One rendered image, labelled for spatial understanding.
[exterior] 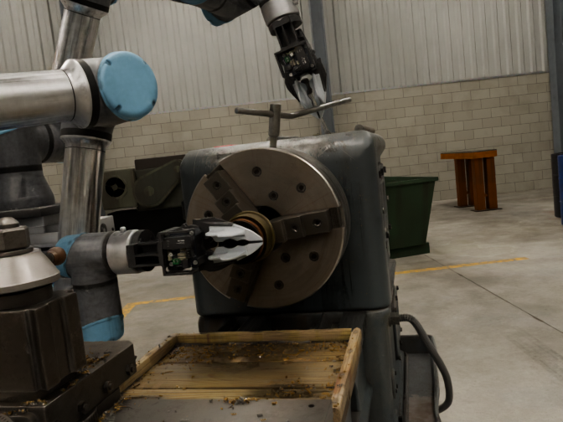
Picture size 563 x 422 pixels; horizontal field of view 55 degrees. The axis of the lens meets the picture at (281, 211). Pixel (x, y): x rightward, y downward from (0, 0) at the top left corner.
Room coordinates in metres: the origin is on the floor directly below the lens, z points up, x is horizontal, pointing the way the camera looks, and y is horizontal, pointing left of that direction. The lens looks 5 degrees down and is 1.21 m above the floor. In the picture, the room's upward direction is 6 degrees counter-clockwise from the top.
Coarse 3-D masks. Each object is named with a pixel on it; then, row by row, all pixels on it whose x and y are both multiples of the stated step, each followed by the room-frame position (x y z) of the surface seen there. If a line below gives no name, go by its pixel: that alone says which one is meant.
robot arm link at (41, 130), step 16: (16, 128) 1.26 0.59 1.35; (32, 128) 1.30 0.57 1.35; (48, 128) 1.34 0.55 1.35; (0, 144) 1.25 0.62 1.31; (16, 144) 1.26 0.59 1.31; (32, 144) 1.29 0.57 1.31; (48, 144) 1.33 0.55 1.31; (0, 160) 1.25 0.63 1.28; (16, 160) 1.25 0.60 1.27; (32, 160) 1.28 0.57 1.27
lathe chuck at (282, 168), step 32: (224, 160) 1.04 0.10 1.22; (256, 160) 1.03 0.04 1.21; (288, 160) 1.01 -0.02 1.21; (256, 192) 1.03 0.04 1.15; (288, 192) 1.01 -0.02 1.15; (320, 192) 1.00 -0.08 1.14; (288, 256) 1.02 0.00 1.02; (320, 256) 1.00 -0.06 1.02; (224, 288) 1.05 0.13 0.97; (256, 288) 1.03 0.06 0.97; (288, 288) 1.02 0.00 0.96
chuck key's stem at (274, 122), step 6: (270, 108) 1.06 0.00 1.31; (276, 108) 1.05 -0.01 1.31; (276, 114) 1.05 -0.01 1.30; (270, 120) 1.05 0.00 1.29; (276, 120) 1.05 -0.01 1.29; (270, 126) 1.05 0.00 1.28; (276, 126) 1.05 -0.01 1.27; (270, 132) 1.05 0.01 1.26; (276, 132) 1.05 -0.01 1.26; (270, 138) 1.06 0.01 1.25; (276, 138) 1.06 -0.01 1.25; (270, 144) 1.06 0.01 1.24
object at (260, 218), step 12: (240, 216) 0.91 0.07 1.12; (252, 216) 0.92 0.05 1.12; (264, 216) 0.94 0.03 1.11; (252, 228) 0.88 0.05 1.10; (264, 228) 0.91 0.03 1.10; (228, 240) 0.93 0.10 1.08; (240, 240) 0.97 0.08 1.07; (264, 240) 0.91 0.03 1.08; (264, 252) 0.91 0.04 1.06; (240, 264) 0.89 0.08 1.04
